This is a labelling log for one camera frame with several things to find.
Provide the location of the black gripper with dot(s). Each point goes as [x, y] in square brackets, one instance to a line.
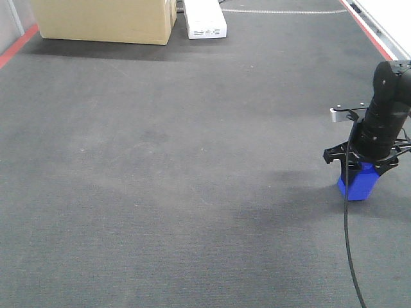
[346, 153]

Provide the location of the small blue parts bin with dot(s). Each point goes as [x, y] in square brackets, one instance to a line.
[362, 179]

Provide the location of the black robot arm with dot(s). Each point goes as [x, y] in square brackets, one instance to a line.
[374, 137]

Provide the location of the long white carton box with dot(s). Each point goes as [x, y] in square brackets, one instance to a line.
[204, 19]

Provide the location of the large cardboard box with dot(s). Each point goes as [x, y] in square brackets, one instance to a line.
[137, 22]

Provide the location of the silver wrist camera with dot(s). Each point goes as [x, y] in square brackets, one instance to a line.
[341, 113]

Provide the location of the white whiteboard frame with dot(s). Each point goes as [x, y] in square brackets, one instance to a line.
[387, 23]

